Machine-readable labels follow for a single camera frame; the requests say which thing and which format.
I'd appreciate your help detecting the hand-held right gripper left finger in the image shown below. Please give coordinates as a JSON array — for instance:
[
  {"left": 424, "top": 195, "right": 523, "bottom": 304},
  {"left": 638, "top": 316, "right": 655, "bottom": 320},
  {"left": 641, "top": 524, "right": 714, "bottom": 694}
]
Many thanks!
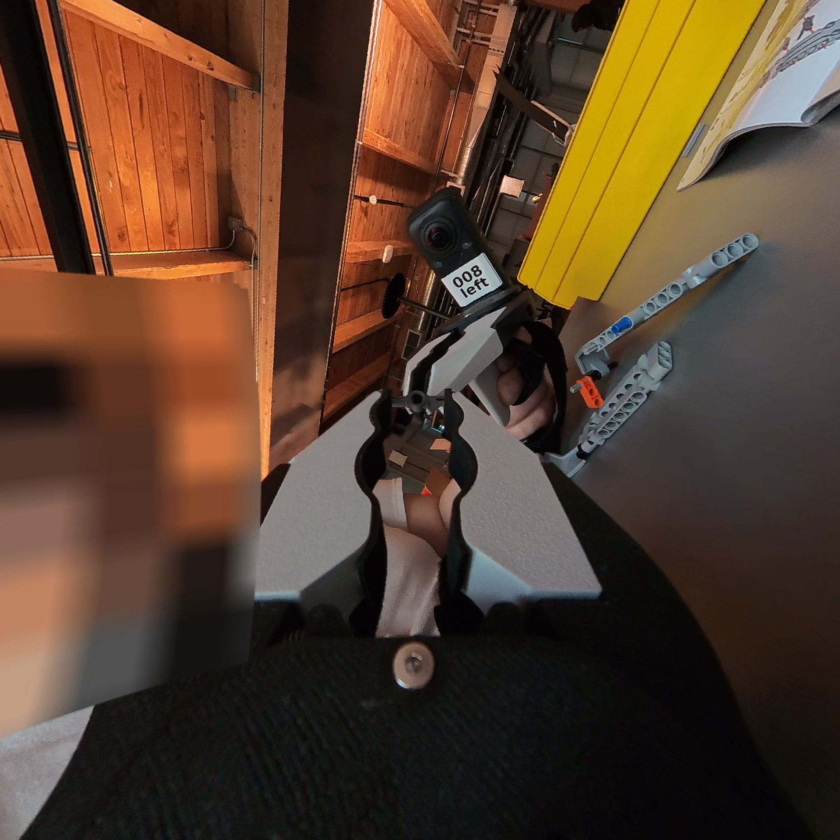
[{"left": 259, "top": 390, "right": 395, "bottom": 634}]

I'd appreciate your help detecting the person's left hand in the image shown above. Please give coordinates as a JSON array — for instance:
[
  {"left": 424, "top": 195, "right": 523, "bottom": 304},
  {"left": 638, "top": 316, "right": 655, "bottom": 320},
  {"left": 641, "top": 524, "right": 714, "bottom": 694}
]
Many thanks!
[{"left": 495, "top": 340, "right": 557, "bottom": 442}]

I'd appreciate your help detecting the dark grey toy connector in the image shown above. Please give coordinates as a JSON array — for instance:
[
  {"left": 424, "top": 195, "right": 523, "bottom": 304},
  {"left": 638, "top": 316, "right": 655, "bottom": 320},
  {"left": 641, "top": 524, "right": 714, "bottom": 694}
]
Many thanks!
[{"left": 387, "top": 388, "right": 455, "bottom": 416}]

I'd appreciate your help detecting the open instruction booklet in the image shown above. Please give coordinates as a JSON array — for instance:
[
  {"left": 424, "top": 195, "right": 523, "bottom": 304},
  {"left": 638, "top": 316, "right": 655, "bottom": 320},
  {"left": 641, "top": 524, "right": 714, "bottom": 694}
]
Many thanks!
[{"left": 676, "top": 0, "right": 840, "bottom": 193}]

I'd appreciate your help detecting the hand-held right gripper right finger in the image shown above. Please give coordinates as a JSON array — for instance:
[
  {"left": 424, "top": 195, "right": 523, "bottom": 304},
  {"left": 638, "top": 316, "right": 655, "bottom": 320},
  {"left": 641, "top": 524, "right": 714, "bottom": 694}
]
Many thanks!
[{"left": 437, "top": 388, "right": 602, "bottom": 632}]

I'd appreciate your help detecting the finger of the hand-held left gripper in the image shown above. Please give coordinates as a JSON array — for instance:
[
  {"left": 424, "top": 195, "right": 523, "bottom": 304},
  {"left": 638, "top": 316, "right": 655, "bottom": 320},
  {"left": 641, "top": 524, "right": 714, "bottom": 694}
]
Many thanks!
[
  {"left": 425, "top": 325, "right": 506, "bottom": 395},
  {"left": 400, "top": 330, "right": 462, "bottom": 399}
]

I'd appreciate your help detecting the yellow plastic bin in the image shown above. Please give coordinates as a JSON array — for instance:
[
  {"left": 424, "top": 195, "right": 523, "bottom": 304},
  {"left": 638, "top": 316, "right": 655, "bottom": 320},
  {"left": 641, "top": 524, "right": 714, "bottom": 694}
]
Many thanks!
[{"left": 518, "top": 0, "right": 769, "bottom": 309}]

